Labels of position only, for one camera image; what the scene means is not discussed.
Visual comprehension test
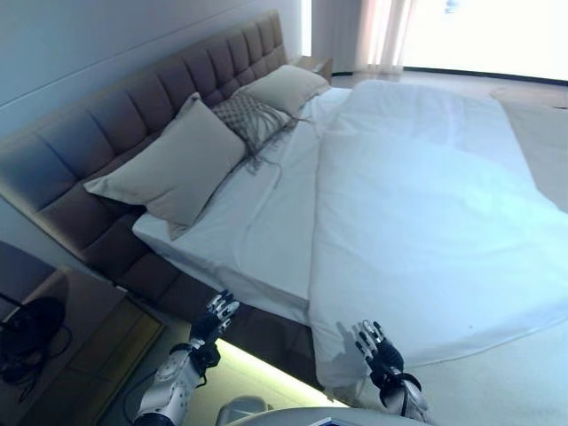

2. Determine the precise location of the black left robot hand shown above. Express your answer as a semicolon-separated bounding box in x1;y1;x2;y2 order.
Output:
189;288;241;352

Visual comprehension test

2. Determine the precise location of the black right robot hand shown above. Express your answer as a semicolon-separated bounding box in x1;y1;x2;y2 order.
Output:
351;319;406;392

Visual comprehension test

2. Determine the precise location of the white duvet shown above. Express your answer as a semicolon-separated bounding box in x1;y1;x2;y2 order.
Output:
310;78;568;392

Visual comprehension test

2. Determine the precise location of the white bed sheet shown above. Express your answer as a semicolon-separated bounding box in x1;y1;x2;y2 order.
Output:
132;86;357;328

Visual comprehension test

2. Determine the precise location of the wooden nightstand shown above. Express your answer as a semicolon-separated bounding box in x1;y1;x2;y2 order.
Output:
295;55;334;86
0;264;169;426

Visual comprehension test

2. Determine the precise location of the grey robot torso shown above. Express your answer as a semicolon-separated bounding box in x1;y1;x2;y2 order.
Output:
216;391;428;426

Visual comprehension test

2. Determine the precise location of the large beige pillow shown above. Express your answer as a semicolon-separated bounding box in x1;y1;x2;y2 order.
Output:
83;91;247;241

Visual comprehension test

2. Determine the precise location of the patterned fringed cushion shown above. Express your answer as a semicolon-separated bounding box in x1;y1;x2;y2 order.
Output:
211;92;314;177

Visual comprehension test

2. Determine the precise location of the beige oval rug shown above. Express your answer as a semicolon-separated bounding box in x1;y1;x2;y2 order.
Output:
489;85;568;110

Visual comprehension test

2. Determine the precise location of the beige curtain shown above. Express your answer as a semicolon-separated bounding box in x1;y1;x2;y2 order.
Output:
360;0;416;75

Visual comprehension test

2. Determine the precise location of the black cable bundle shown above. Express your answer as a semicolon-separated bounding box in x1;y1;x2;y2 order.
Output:
0;296;73;386

